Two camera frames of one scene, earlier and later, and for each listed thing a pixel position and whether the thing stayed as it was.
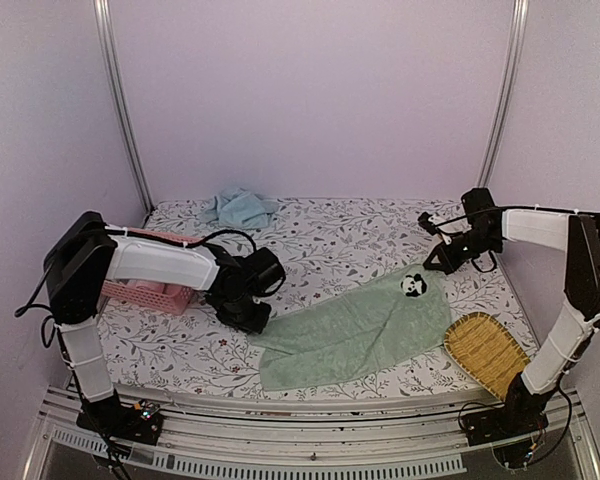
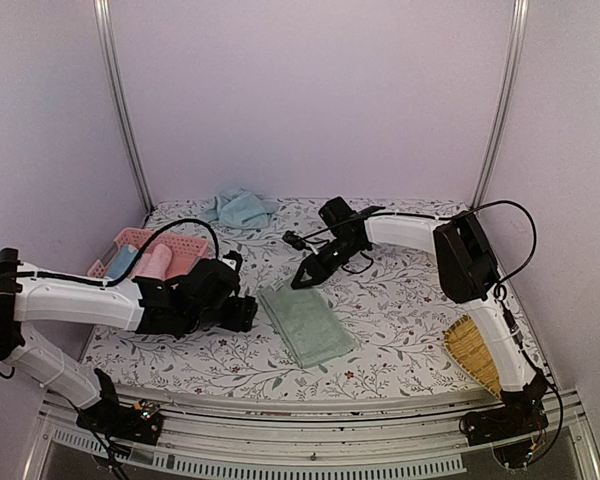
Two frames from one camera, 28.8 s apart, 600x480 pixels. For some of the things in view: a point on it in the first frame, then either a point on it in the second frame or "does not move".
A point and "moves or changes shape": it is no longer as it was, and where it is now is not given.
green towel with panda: [392, 319] moves or changes shape
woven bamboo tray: [485, 349] does not move
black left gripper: [257, 324] to [245, 312]
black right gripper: [446, 265] to [319, 270]
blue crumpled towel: [238, 208] does not move
